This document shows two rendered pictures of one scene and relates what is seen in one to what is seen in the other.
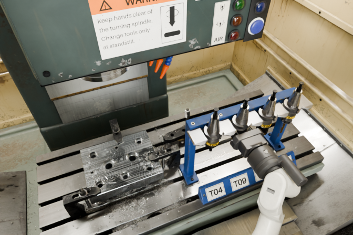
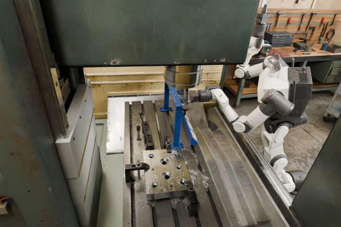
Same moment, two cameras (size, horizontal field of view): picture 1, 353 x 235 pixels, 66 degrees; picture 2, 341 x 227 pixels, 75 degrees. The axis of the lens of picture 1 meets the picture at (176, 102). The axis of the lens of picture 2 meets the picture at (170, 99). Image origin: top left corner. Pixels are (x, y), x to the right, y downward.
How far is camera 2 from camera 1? 114 cm
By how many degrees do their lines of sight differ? 61
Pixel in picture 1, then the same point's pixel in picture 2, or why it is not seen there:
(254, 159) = (204, 95)
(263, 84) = (115, 102)
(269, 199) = (223, 98)
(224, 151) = (165, 127)
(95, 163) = (163, 183)
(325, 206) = (196, 115)
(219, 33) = not seen: hidden behind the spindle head
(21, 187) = not seen: outside the picture
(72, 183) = (165, 215)
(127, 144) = (152, 162)
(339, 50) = not seen: hidden behind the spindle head
